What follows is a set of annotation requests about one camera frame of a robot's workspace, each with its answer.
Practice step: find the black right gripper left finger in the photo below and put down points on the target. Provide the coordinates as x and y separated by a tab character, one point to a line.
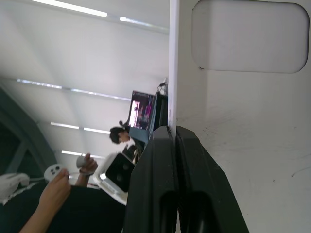
153	189

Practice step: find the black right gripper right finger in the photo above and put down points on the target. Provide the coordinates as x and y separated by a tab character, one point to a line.
204	194

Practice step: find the person's bare hand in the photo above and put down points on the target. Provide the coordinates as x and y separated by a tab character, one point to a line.
56	191
90	166

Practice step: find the white housing with two lenses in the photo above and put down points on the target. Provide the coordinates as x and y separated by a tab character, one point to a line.
119	172

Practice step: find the dark-haired person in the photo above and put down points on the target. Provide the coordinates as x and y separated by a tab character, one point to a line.
119	136

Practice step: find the computer monitor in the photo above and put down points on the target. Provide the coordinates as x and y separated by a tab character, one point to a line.
142	110

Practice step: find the ceiling light strip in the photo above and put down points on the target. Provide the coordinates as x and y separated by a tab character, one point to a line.
73	90
64	125
77	154
97	130
73	7

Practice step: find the white handheld controller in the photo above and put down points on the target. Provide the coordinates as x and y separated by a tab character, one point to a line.
54	172

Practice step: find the white rounded device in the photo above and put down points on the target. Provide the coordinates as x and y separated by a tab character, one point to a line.
12	184

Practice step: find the dark green structural frame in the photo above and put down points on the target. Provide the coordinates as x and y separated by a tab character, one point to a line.
22	126

